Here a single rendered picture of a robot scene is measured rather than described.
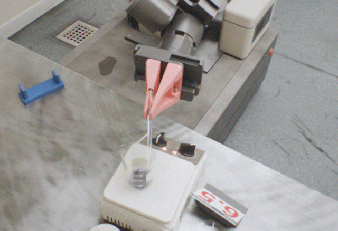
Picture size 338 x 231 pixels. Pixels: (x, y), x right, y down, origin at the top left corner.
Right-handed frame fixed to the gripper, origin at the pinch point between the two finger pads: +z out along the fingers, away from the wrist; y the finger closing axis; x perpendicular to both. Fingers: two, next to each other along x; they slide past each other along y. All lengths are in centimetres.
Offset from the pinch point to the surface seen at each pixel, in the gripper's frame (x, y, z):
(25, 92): 22.8, -33.5, -15.7
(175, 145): 21.7, 1.7, -11.3
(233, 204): 25.3, 14.8, -4.6
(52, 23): 102, -104, -132
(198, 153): 21.7, 6.3, -10.9
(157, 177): 17.0, 1.3, -0.8
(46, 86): 25.1, -31.5, -20.5
